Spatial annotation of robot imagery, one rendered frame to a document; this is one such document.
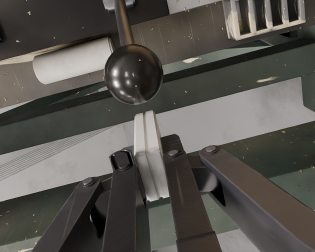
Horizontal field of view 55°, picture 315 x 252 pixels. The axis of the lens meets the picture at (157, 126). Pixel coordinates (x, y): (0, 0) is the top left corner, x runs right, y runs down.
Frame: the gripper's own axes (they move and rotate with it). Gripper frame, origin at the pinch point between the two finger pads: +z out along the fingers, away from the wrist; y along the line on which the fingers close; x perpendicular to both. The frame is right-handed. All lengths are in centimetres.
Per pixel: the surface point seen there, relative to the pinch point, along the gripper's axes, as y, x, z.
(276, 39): 30, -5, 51
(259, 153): 11.9, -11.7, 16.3
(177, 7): 5.1, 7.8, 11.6
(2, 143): -20.4, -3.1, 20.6
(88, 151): -90, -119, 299
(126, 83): -0.3, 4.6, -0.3
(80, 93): -28, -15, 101
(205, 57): 20, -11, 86
